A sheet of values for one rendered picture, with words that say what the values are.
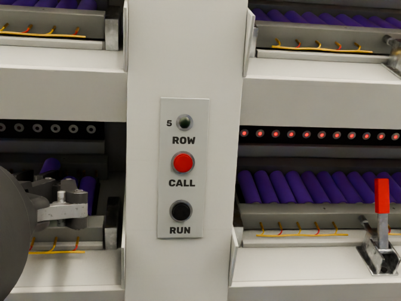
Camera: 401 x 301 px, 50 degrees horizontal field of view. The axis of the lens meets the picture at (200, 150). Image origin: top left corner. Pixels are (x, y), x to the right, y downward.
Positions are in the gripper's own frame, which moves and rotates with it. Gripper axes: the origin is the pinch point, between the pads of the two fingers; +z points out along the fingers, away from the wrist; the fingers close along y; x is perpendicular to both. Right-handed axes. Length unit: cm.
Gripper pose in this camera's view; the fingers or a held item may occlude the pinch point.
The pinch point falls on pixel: (34, 187)
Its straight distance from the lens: 44.5
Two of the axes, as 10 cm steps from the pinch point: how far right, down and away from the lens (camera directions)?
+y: -9.9, -0.2, -1.4
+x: -0.2, 10.0, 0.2
